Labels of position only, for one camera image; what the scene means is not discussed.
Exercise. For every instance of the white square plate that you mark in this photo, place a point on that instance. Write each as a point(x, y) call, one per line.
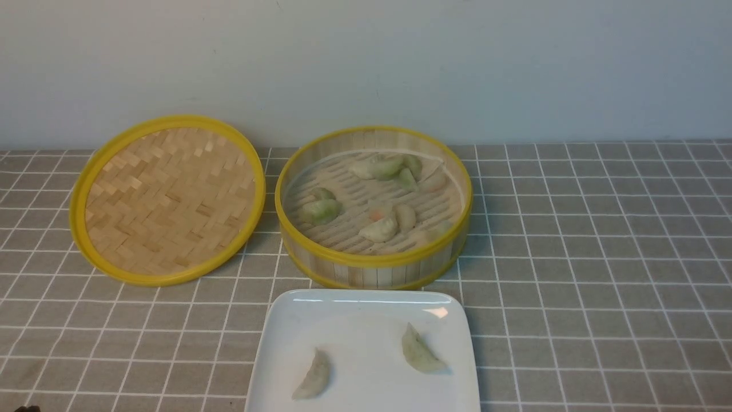
point(361, 332)

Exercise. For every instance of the pale dumpling right on plate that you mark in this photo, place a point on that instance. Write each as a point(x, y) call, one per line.
point(417, 353)

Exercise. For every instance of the pale dumpling on plate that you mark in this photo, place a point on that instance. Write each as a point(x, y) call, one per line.
point(417, 353)
point(317, 378)

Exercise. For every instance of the pale dumpling left on plate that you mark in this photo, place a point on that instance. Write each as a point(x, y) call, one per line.
point(317, 378)

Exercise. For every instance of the bamboo steamer basket yellow rim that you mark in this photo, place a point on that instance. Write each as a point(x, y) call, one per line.
point(334, 254)

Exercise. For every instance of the orange filled dumpling centre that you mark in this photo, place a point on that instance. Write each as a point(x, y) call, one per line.
point(379, 209)

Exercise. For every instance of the pale dumpling centre front steamer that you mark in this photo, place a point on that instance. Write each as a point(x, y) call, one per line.
point(380, 231)

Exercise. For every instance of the pale dumpling steamer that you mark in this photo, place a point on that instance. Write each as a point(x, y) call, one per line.
point(406, 217)
point(380, 231)

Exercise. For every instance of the green dumpling top of steamer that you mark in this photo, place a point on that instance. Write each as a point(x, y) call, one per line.
point(377, 168)

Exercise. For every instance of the green dumpling left in steamer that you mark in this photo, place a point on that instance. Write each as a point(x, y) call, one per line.
point(321, 211)

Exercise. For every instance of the small green dumpling behind left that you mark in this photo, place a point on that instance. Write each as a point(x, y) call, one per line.
point(321, 193)

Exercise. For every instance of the green dumpling upper right steamer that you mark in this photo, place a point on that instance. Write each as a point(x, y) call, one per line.
point(410, 172)

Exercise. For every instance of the bamboo steamer lid yellow rim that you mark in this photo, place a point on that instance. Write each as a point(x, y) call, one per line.
point(168, 200)

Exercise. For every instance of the grey checked tablecloth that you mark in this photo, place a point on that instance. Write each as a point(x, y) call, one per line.
point(595, 277)

